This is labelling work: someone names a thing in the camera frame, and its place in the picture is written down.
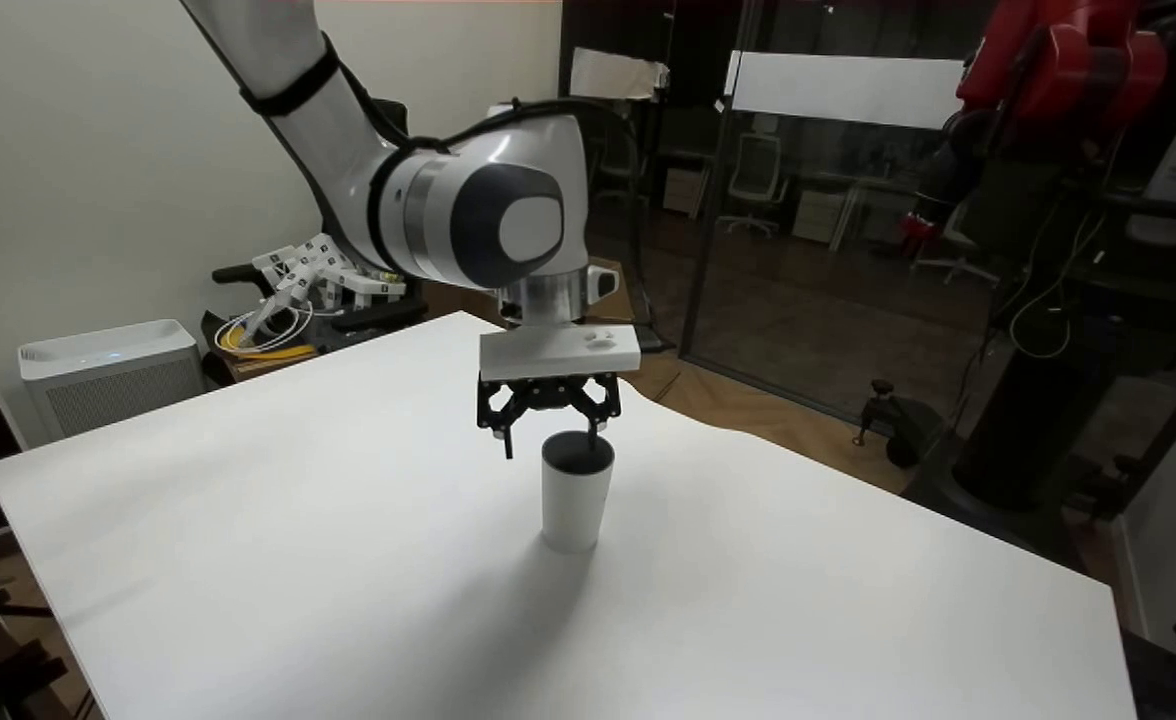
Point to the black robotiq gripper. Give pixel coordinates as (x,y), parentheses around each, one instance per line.
(560,367)

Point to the white mug with dark inside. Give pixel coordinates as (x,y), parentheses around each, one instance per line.
(573,490)

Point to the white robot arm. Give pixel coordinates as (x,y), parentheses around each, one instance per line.
(489,209)

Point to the white air purifier box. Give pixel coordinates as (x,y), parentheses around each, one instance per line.
(109,372)

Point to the red robot in background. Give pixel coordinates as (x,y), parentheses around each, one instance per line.
(1059,81)

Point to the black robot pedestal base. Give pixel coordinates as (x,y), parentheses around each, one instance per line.
(1014,474)

